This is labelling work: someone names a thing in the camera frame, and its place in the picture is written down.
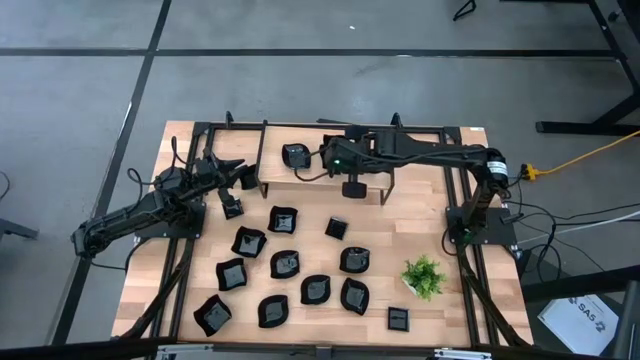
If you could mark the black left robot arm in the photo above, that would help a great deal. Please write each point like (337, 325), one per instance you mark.
(125, 217)

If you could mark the white printed sign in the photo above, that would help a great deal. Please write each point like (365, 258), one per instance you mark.
(580, 325)

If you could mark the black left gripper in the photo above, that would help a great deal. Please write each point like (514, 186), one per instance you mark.
(207, 175)

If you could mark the black glossy wavy-edged plate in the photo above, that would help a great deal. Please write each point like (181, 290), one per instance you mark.
(282, 220)
(248, 242)
(231, 275)
(212, 316)

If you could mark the green plant white pot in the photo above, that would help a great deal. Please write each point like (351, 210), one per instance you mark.
(422, 277)

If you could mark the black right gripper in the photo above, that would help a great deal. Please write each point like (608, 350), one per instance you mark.
(336, 157)

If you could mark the black metal beam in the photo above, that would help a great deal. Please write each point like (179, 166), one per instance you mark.
(575, 286)

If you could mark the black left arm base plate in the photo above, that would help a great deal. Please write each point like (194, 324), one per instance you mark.
(192, 227)

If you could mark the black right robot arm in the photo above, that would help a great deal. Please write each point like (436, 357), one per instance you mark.
(440, 152)

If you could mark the grey furniture leg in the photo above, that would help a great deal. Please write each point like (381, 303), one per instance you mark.
(15, 229)

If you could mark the black desk leg frame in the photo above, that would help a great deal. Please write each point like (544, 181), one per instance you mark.
(575, 128)

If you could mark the wooden shelf black frame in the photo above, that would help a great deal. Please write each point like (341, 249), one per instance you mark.
(272, 175)

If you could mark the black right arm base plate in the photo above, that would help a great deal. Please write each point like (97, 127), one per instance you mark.
(500, 232)

